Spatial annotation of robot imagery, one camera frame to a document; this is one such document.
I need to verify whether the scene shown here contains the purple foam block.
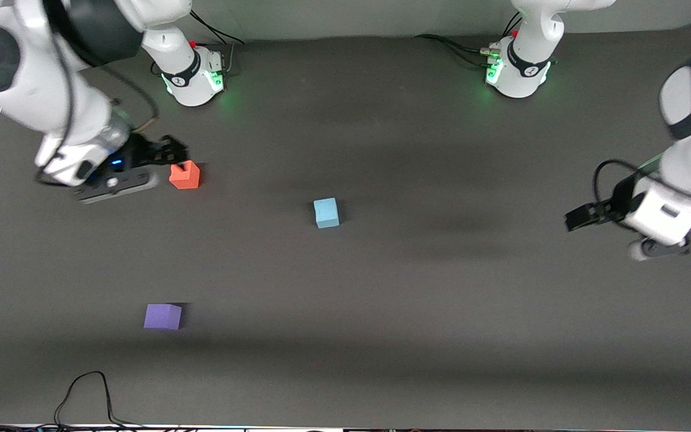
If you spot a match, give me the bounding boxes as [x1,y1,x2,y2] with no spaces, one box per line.
[143,303,183,331]

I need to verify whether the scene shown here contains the black arm base cables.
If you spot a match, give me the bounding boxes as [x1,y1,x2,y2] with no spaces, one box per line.
[414,12,523,68]
[190,8,245,76]

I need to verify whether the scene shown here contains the light blue foam block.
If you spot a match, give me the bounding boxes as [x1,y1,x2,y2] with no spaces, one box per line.
[313,197,341,230]

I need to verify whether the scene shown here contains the dark grey table mat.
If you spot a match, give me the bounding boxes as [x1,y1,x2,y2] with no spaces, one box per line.
[0,23,691,430]

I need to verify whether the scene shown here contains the black right arm base cables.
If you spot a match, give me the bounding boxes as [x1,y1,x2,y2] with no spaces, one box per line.
[190,8,245,76]

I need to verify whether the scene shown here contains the thin black looped cable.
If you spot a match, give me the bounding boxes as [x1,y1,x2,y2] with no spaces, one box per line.
[53,371,142,430]

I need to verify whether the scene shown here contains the black left arm base cables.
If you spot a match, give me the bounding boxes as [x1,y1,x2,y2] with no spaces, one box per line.
[414,12,523,68]

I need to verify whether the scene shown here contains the orange foam block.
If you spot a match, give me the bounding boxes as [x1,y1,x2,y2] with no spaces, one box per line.
[169,160,201,190]

